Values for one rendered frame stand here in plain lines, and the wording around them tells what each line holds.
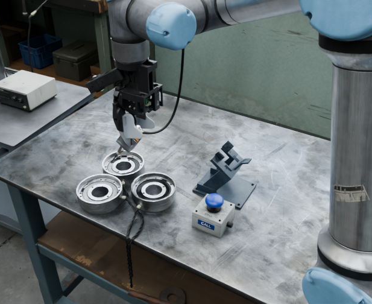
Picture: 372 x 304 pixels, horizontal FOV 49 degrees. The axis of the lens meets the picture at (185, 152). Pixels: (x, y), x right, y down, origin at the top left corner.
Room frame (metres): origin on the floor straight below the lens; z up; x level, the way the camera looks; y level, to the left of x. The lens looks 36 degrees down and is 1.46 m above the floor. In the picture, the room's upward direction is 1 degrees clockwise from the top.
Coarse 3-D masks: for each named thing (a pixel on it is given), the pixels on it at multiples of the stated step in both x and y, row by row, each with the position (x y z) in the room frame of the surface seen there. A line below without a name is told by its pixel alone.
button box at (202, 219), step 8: (224, 200) 0.68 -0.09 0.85; (200, 208) 0.65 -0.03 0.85; (208, 208) 0.65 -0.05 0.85; (216, 208) 0.65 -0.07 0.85; (224, 208) 0.65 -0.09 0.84; (232, 208) 0.65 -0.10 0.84; (192, 216) 0.64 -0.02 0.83; (200, 216) 0.63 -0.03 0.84; (208, 216) 0.63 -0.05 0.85; (216, 216) 0.63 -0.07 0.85; (224, 216) 0.63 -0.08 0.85; (232, 216) 0.66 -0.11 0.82; (192, 224) 0.64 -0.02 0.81; (200, 224) 0.63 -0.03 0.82; (208, 224) 0.62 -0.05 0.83; (216, 224) 0.61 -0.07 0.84; (224, 224) 0.62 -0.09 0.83; (232, 224) 0.63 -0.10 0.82; (208, 232) 0.62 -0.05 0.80; (216, 232) 0.61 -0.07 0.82
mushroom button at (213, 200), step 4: (208, 196) 0.66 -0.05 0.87; (212, 196) 0.66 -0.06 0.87; (216, 196) 0.66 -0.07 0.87; (220, 196) 0.66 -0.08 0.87; (208, 200) 0.65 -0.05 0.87; (212, 200) 0.65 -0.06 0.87; (216, 200) 0.65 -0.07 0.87; (220, 200) 0.65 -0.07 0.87; (208, 204) 0.64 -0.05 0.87; (212, 204) 0.64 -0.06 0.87; (216, 204) 0.64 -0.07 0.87; (220, 204) 0.64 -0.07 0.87
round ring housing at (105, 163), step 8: (104, 160) 0.83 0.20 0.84; (120, 160) 0.84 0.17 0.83; (128, 160) 0.85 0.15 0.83; (104, 168) 0.79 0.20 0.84; (112, 168) 0.81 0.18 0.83; (120, 168) 0.84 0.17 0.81; (128, 168) 0.84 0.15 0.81; (144, 168) 0.82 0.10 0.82; (120, 176) 0.77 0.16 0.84; (128, 176) 0.77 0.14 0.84; (136, 176) 0.78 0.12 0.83; (128, 184) 0.78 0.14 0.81
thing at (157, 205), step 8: (144, 176) 0.77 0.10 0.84; (152, 176) 0.78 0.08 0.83; (160, 176) 0.78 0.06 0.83; (168, 176) 0.77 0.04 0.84; (136, 184) 0.75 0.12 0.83; (152, 184) 0.75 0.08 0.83; (160, 184) 0.75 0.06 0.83; (144, 192) 0.72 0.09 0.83; (152, 192) 0.75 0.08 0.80; (160, 192) 0.74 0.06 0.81; (136, 200) 0.69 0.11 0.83; (144, 200) 0.68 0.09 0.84; (152, 200) 0.68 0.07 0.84; (160, 200) 0.68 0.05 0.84; (168, 200) 0.69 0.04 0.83; (144, 208) 0.68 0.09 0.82; (152, 208) 0.68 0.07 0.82; (160, 208) 0.68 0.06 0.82
